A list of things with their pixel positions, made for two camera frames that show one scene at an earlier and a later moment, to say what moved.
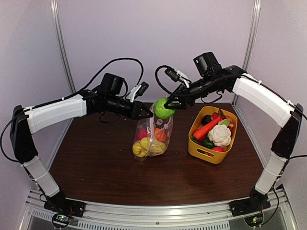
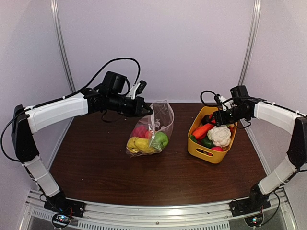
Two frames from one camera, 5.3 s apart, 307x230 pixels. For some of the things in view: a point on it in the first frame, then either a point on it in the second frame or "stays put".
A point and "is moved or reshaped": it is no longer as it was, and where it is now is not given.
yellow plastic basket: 203,152 stays put
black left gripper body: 112,106 stays put
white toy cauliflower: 220,135 stays put
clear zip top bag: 153,136 is moved or reshaped
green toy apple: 160,110 → 160,140
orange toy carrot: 203,132 stays put
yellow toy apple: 139,148 → 131,145
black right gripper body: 209,86 → 230,119
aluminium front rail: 277,215 stays put
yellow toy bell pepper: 152,146 → 142,144
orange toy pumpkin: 160,134 → 148,135
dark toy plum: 206,119 stays put
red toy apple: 218,149 stays put
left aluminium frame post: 54,6 stays put
